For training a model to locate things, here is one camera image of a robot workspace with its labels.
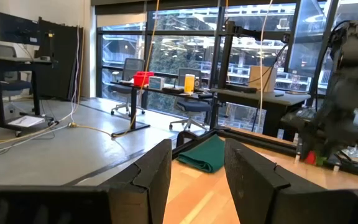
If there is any green folded cloth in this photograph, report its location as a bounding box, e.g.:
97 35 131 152
176 134 226 174

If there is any black partition panel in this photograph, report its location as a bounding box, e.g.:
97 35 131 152
37 17 85 101

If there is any black flat device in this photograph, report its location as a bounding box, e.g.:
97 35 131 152
162 86 185 95

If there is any black desk monitor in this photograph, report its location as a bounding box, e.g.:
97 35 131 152
0 11 42 46

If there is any white paper sheet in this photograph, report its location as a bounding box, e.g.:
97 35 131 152
7 115 46 129

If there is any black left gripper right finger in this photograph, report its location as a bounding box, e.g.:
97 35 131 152
224 138 328 224

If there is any red plastic bin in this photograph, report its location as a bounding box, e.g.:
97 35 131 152
133 71 155 87

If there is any small red green object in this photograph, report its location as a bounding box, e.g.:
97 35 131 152
304 150 328 167

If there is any mesh office chair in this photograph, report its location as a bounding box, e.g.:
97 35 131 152
109 57 147 117
168 67 213 132

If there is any white hanging cable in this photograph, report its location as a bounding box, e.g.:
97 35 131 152
256 0 275 133

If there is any white teal box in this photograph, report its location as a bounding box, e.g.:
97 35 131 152
149 75 166 91

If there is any grey robot station table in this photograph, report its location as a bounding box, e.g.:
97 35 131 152
210 87 311 138

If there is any cardboard box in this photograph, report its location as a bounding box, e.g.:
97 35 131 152
248 65 278 93

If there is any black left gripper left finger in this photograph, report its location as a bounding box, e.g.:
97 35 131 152
99 138 173 224

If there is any black station gantry frame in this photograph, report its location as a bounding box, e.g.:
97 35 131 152
216 18 293 91

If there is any yellow container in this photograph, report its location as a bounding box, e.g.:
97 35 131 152
183 73 196 95

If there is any white floor cable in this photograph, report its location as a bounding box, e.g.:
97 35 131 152
0 24 83 158

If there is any black long desk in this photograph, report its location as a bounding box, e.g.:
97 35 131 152
110 80 214 138

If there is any grey office chair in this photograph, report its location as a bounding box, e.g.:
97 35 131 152
0 42 33 124

